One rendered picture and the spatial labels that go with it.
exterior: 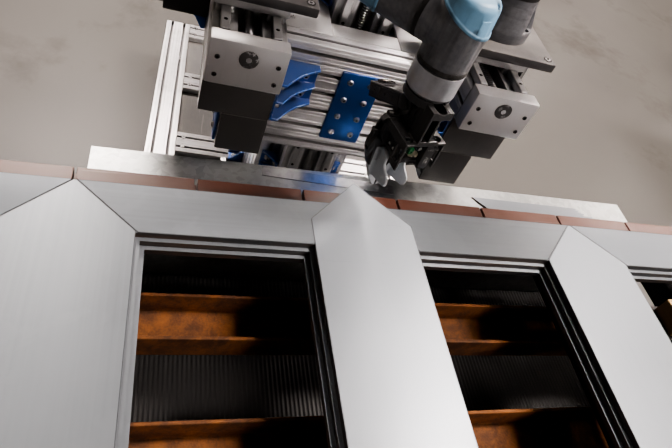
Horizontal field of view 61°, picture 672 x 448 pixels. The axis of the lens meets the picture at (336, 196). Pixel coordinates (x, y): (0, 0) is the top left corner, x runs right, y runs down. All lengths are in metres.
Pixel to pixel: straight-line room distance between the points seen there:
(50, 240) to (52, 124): 1.44
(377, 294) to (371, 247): 0.09
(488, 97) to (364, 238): 0.38
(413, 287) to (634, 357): 0.39
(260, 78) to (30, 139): 1.31
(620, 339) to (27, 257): 0.91
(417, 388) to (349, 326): 0.12
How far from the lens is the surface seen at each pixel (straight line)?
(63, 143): 2.19
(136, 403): 1.05
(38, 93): 2.39
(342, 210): 0.96
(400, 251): 0.94
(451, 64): 0.78
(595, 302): 1.11
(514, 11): 1.20
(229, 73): 1.01
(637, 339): 1.12
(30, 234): 0.85
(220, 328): 0.97
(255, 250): 0.88
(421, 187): 1.34
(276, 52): 0.99
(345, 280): 0.87
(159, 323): 0.96
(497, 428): 1.07
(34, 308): 0.79
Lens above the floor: 1.52
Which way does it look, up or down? 43 degrees down
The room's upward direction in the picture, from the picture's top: 25 degrees clockwise
